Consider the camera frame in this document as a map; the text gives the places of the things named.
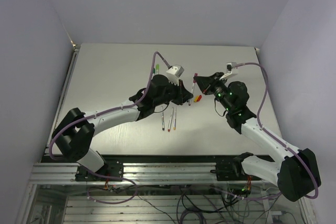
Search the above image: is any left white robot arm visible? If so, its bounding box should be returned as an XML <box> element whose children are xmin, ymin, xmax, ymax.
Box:
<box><xmin>49</xmin><ymin>74</ymin><xmax>193</xmax><ymax>180</ymax></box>

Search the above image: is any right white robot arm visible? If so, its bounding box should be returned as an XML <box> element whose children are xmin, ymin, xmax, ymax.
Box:
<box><xmin>194</xmin><ymin>72</ymin><xmax>321</xmax><ymax>202</ymax></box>

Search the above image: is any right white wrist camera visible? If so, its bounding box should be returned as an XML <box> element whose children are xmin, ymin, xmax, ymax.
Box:
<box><xmin>220</xmin><ymin>62</ymin><xmax>238</xmax><ymax>80</ymax></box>

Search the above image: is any magenta pen cap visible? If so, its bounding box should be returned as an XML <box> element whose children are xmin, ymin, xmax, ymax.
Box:
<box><xmin>193</xmin><ymin>73</ymin><xmax>198</xmax><ymax>82</ymax></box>

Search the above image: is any blue end white pen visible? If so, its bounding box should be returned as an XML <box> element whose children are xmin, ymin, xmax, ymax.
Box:
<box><xmin>160</xmin><ymin>106</ymin><xmax>165</xmax><ymax>131</ymax></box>

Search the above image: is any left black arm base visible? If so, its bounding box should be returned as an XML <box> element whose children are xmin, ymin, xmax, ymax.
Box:
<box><xmin>75</xmin><ymin>151</ymin><xmax>123</xmax><ymax>182</ymax></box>

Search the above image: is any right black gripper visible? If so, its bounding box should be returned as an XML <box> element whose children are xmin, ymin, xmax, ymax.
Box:
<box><xmin>194</xmin><ymin>72</ymin><xmax>233</xmax><ymax>112</ymax></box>

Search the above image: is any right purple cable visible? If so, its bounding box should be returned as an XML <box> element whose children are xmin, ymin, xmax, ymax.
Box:
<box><xmin>235</xmin><ymin>61</ymin><xmax>321</xmax><ymax>200</ymax></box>

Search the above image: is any yellow end white pen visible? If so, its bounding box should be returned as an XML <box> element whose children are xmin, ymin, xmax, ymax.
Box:
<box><xmin>173</xmin><ymin>106</ymin><xmax>177</xmax><ymax>130</ymax></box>

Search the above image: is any purple cable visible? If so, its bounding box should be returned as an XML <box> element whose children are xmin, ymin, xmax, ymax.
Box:
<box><xmin>235</xmin><ymin>61</ymin><xmax>321</xmax><ymax>200</ymax></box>
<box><xmin>48</xmin><ymin>51</ymin><xmax>171</xmax><ymax>205</ymax></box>

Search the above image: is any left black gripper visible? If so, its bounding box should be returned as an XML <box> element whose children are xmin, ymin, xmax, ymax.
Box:
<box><xmin>154</xmin><ymin>77</ymin><xmax>193</xmax><ymax>106</ymax></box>

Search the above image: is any magenta end white pen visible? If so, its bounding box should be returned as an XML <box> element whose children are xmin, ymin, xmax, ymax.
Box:
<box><xmin>188</xmin><ymin>80</ymin><xmax>196</xmax><ymax>106</ymax></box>

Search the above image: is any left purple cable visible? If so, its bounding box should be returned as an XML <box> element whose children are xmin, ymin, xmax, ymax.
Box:
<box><xmin>48</xmin><ymin>51</ymin><xmax>171</xmax><ymax>205</ymax></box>

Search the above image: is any aluminium rail frame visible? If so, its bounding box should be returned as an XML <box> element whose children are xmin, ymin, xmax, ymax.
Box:
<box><xmin>16</xmin><ymin>156</ymin><xmax>317</xmax><ymax>223</ymax></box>

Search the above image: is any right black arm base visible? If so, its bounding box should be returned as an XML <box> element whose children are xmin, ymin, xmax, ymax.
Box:
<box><xmin>210</xmin><ymin>152</ymin><xmax>254</xmax><ymax>181</ymax></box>

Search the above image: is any red end white pen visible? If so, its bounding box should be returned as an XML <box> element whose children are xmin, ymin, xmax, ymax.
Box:
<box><xmin>167</xmin><ymin>108</ymin><xmax>174</xmax><ymax>132</ymax></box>

